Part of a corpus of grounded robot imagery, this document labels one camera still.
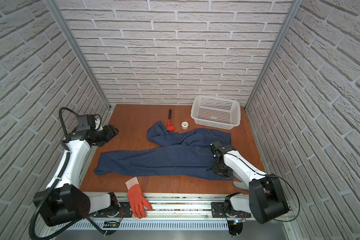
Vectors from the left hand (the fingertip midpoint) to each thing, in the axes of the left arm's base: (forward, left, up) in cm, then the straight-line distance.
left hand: (114, 131), depth 80 cm
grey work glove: (-25, -71, -20) cm, 78 cm away
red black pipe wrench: (+16, -29, -19) cm, 38 cm away
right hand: (-19, -60, -16) cm, 65 cm away
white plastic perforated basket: (+31, -66, -19) cm, 76 cm away
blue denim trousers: (-6, -42, -21) cm, 47 cm away
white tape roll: (+17, -40, -18) cm, 47 cm away
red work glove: (-31, -13, -19) cm, 39 cm away
